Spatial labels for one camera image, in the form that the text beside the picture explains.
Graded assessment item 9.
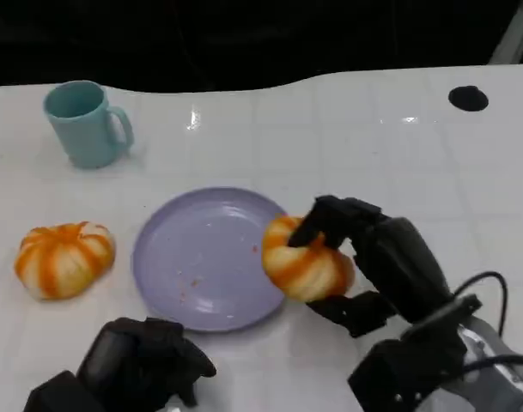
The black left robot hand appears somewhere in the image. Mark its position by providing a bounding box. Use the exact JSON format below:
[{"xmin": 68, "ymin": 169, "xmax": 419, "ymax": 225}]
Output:
[{"xmin": 76, "ymin": 316, "xmax": 217, "ymax": 412}]

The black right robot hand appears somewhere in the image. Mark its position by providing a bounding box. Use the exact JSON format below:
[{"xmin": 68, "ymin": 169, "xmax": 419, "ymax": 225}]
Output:
[{"xmin": 288, "ymin": 195, "xmax": 455, "ymax": 338}]

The orange white toy bread roll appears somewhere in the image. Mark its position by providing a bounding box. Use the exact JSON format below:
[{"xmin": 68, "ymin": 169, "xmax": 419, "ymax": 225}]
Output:
[
  {"xmin": 14, "ymin": 221, "xmax": 117, "ymax": 300},
  {"xmin": 260, "ymin": 215, "xmax": 357, "ymax": 304}
]

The lilac plate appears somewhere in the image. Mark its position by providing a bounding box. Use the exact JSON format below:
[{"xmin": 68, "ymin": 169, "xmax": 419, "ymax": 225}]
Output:
[{"xmin": 131, "ymin": 186, "xmax": 290, "ymax": 333}]

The black round table grommet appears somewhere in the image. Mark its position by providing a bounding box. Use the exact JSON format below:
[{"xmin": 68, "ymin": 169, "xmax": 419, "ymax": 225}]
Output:
[{"xmin": 447, "ymin": 85, "xmax": 490, "ymax": 112}]

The pale green mug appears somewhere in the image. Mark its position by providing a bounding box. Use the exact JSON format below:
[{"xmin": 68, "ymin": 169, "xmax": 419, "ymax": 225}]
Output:
[{"xmin": 43, "ymin": 80, "xmax": 136, "ymax": 170}]

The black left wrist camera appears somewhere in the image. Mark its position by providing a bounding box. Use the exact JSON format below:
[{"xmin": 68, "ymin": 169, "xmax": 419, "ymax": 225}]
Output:
[{"xmin": 22, "ymin": 370, "xmax": 106, "ymax": 412}]

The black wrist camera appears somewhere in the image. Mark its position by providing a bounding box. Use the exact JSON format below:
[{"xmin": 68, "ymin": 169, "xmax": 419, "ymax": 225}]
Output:
[
  {"xmin": 22, "ymin": 370, "xmax": 106, "ymax": 412},
  {"xmin": 347, "ymin": 294, "xmax": 483, "ymax": 412}
]

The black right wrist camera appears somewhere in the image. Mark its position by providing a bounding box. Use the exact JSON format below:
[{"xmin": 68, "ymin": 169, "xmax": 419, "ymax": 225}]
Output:
[{"xmin": 347, "ymin": 294, "xmax": 483, "ymax": 412}]

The black looping arm cable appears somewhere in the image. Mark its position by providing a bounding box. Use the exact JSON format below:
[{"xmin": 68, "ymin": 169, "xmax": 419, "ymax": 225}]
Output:
[{"xmin": 453, "ymin": 270, "xmax": 509, "ymax": 335}]

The grey metal frame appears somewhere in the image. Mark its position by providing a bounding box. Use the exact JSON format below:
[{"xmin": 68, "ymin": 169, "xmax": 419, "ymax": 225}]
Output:
[{"xmin": 488, "ymin": 0, "xmax": 523, "ymax": 66}]

